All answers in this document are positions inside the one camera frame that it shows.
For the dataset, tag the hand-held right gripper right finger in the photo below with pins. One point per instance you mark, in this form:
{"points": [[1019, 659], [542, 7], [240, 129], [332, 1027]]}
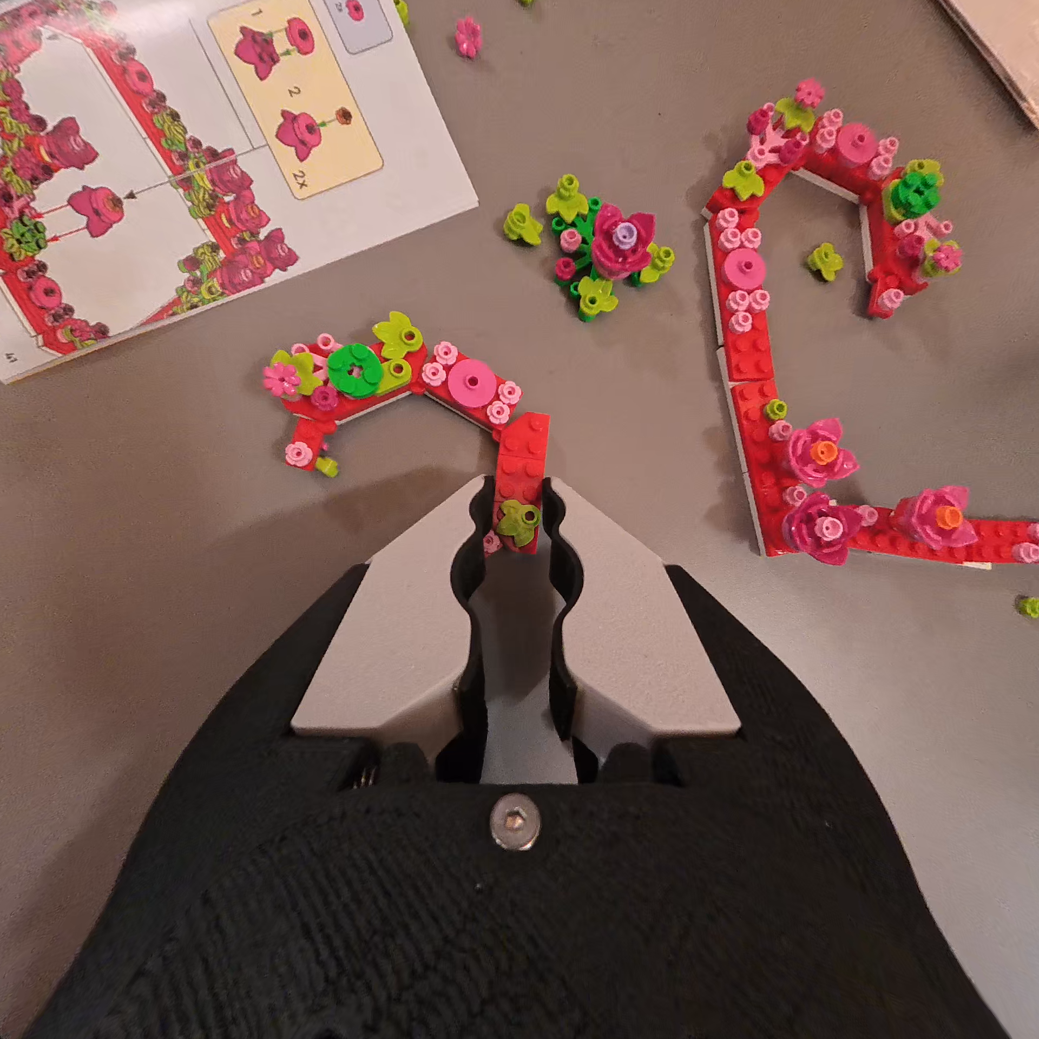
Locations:
{"points": [[641, 641]]}

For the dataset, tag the lego instruction booklet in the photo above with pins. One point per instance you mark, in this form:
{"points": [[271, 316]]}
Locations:
{"points": [[406, 162]]}

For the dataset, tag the flat white cardboard box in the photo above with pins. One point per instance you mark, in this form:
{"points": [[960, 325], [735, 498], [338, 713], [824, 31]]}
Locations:
{"points": [[1002, 49]]}

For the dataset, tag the large red lego heart frame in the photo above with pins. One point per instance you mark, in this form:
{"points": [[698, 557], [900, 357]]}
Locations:
{"points": [[751, 357]]}

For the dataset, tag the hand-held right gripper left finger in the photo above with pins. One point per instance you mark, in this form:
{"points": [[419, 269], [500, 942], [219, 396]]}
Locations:
{"points": [[381, 641]]}

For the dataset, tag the lego rose and leaves cluster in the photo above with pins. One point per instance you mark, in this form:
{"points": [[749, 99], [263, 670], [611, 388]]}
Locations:
{"points": [[621, 239]]}

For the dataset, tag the loose pink lego flower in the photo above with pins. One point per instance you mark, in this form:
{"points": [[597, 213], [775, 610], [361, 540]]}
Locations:
{"points": [[468, 36]]}

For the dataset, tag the small red lego frame section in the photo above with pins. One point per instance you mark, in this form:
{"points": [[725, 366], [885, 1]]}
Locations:
{"points": [[523, 454]]}

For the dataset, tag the loose lime lego leaf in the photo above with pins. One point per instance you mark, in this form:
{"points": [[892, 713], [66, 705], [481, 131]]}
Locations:
{"points": [[402, 11], [1030, 606], [523, 225], [825, 260]]}

